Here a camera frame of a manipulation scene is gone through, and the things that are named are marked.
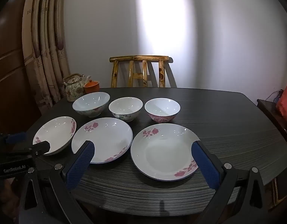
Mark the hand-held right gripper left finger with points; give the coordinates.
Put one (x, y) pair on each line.
(80, 165)

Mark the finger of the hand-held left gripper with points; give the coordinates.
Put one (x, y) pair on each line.
(39, 149)
(15, 137)

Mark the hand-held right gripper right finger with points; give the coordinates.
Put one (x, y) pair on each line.
(207, 166)

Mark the white plate pink blossom print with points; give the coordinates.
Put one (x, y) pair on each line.
(54, 133)

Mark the blue-rimmed plate pink flowers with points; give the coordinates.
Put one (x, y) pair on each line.
(108, 137)
(162, 151)

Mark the large white plate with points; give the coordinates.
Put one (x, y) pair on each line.
(89, 102)

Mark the pink patterned bowl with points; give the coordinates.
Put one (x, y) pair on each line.
(162, 108)

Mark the small white floral bowl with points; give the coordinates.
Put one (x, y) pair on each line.
(126, 106)

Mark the floral ceramic teapot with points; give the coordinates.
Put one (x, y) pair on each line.
(74, 89)

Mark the brown wooden door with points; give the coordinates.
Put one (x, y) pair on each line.
(8, 63)

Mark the orange lidded tea cup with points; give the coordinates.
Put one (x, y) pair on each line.
(91, 87)

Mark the dark wooden side table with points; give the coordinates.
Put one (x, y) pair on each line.
(267, 109)

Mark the red plastic bag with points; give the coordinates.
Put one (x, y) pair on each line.
(285, 102)

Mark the bamboo wooden chair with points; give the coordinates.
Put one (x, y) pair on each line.
(138, 58)

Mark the yellow wooden frame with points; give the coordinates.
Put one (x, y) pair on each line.
(277, 191)

